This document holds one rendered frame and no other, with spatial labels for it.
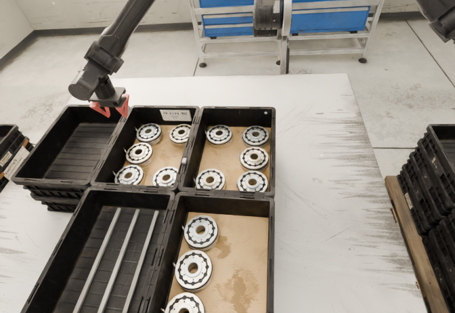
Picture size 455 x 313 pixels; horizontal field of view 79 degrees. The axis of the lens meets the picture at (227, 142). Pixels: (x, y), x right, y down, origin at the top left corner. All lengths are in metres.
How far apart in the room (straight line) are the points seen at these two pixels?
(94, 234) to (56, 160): 0.42
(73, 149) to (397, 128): 2.22
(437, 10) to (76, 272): 1.13
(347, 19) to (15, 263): 2.86
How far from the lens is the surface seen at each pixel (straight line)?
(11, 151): 2.09
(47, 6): 4.60
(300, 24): 2.89
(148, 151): 1.11
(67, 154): 1.32
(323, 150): 1.26
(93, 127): 1.38
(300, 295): 0.98
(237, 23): 2.87
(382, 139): 2.41
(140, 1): 0.71
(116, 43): 0.78
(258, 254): 0.86
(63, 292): 1.00
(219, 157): 1.05
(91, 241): 1.02
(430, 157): 1.68
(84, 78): 0.81
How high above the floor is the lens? 1.64
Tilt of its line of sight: 48 degrees down
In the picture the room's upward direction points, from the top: 8 degrees counter-clockwise
